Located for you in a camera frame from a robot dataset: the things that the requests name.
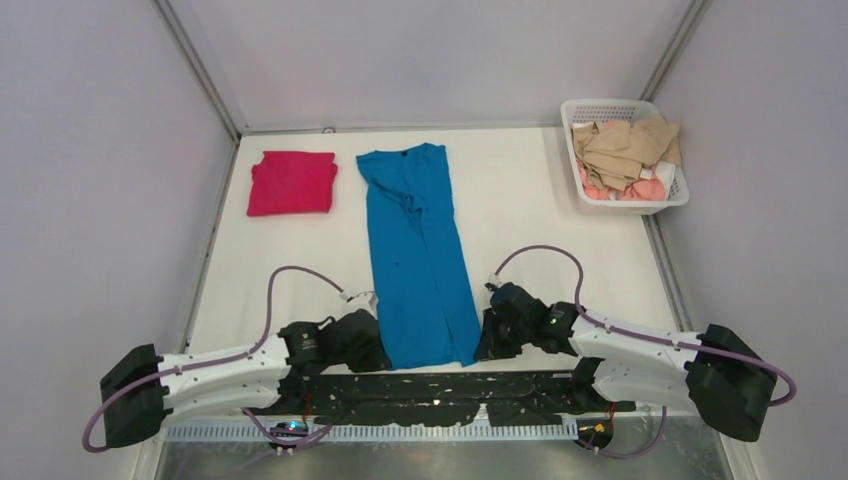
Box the beige t-shirt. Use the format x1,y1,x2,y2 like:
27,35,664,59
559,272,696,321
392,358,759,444
571,115,682,190

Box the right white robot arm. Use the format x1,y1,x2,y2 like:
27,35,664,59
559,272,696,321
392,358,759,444
475,282,777,442

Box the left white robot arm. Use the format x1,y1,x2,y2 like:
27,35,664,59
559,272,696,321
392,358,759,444
97,309,391,449

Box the white plastic laundry basket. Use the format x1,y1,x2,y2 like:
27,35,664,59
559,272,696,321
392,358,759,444
560,99,690,216

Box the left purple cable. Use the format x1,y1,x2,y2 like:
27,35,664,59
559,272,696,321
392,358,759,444
81,265,352,455

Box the folded red t-shirt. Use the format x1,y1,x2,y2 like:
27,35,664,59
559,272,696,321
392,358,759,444
246,151,338,217

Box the blue t-shirt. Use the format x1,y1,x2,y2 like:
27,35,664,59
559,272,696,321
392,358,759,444
356,143,481,369

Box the pink t-shirt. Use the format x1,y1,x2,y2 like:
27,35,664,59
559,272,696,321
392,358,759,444
578,162,668,201

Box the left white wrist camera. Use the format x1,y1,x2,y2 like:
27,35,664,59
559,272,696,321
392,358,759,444
341,291,378,318

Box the aluminium frame rail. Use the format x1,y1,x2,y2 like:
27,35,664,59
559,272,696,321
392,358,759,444
142,406,614,448

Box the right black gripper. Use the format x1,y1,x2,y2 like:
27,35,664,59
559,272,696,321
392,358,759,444
475,308,533,363

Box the black taped mounting plate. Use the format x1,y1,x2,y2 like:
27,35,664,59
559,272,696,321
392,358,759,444
260,370,635,427

